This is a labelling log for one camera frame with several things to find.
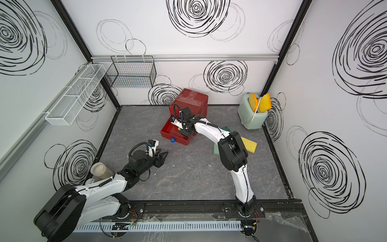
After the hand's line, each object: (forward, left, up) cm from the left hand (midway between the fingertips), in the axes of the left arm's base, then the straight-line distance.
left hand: (164, 151), depth 85 cm
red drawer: (+18, -1, -6) cm, 19 cm away
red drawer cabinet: (+29, -18, +13) cm, 36 cm away
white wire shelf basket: (+17, +45, +25) cm, 55 cm away
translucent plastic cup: (-13, +31, 0) cm, 33 cm away
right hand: (+17, -12, +1) cm, 21 cm away
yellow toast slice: (+30, -62, +12) cm, 70 cm away
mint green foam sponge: (+5, -31, -7) cm, 32 cm away
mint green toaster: (+22, -52, +5) cm, 57 cm away
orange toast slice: (+30, -54, +13) cm, 63 cm away
